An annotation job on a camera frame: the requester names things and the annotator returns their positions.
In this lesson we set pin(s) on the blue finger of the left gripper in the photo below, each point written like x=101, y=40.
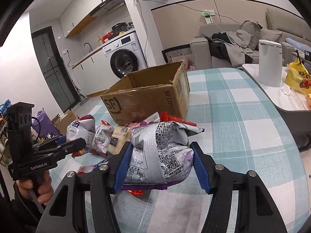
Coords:
x=71, y=146
x=62, y=140

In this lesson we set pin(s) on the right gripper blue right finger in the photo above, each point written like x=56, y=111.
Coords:
x=200, y=169

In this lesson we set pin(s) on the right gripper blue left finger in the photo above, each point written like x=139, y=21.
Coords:
x=122, y=162

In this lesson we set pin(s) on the red round cookie snack pack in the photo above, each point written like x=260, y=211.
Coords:
x=138, y=193

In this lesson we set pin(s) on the white noodle snack bag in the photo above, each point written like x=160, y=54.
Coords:
x=83, y=127

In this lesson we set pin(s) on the silver purple snack bag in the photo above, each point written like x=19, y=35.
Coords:
x=161, y=155

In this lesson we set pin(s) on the clear cracker pack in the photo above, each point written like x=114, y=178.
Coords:
x=119, y=136

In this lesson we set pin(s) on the purple grape candy bag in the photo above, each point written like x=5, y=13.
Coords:
x=154, y=118

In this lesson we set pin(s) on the small cardboard box on floor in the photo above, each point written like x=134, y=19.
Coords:
x=62, y=120

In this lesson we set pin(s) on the red chip bag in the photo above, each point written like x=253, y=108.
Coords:
x=165, y=117

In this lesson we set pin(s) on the black door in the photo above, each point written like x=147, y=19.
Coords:
x=53, y=69

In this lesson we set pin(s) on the white kitchen cabinet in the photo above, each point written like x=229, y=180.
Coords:
x=95, y=74

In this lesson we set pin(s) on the SF cardboard box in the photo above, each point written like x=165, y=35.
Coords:
x=140, y=94

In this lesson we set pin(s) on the white washing machine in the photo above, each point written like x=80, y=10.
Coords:
x=125, y=55

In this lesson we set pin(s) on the white side table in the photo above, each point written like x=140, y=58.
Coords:
x=282, y=97

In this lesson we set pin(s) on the black patterned chair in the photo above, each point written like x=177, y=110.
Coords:
x=177, y=51

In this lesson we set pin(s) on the white cylindrical bin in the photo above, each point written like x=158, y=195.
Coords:
x=270, y=63

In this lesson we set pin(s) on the pile of clothes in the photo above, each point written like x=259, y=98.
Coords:
x=232, y=47

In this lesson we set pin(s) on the yellow plastic bag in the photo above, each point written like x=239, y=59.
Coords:
x=298, y=77

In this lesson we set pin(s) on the range hood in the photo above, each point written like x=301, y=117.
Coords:
x=106, y=7

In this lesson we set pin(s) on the grey cushion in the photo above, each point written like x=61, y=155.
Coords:
x=254, y=29

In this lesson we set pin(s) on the grey sofa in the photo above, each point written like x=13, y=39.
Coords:
x=280, y=27

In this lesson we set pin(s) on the wall power strip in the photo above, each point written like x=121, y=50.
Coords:
x=208, y=14

